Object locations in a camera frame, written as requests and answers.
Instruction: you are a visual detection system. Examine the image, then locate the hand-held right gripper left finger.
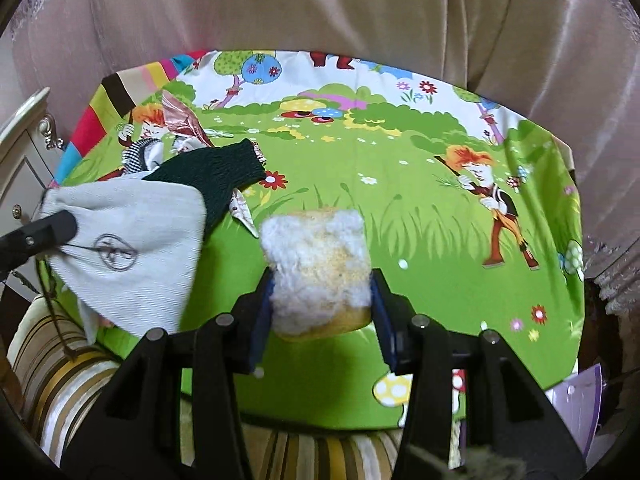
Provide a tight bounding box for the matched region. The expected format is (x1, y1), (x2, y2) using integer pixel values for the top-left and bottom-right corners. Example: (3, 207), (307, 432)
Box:
(60, 267), (275, 480)

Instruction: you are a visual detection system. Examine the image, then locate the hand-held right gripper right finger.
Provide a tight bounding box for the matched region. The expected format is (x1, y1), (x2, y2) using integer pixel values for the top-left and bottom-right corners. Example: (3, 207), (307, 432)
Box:
(370, 268), (587, 480)

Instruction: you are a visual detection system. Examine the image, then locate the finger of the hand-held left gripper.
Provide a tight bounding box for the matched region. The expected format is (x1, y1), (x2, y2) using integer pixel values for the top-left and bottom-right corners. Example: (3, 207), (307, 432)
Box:
(0, 210), (78, 271)

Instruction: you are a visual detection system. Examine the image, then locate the yellow fluffy sponge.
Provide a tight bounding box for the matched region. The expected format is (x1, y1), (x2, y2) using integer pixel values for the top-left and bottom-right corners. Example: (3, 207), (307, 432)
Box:
(259, 207), (373, 343)

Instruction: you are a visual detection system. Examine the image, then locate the grey drawstring pouch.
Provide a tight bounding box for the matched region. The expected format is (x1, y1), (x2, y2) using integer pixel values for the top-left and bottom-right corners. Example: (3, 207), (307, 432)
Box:
(39, 178), (208, 361)

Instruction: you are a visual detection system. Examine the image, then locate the houndstooth cloth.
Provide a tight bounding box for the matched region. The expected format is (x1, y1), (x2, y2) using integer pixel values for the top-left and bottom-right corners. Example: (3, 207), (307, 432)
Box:
(117, 139), (163, 176)

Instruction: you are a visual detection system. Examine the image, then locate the dark green knit glove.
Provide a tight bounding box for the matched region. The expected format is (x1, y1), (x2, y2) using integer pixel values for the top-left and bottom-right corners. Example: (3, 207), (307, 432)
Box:
(145, 139), (267, 233)

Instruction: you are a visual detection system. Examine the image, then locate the floral scarf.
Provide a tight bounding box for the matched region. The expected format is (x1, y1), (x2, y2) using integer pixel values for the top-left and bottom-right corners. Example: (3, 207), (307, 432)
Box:
(161, 91), (267, 240)

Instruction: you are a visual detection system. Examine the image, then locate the purple storage box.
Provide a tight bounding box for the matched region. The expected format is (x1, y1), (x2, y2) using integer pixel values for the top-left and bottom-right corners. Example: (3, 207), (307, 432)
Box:
(545, 364), (603, 461)

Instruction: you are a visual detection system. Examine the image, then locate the white drawer cabinet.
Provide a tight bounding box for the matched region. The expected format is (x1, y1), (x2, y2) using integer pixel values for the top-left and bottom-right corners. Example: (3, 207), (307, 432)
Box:
(0, 87), (63, 231)

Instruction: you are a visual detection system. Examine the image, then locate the green printed blanket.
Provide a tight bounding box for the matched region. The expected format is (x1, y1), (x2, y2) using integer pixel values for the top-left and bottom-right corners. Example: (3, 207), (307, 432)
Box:
(37, 49), (586, 433)

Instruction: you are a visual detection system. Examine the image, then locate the striped velvet cushion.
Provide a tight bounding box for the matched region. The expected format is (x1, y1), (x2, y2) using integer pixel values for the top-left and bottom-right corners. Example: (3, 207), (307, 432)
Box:
(7, 295), (466, 480)

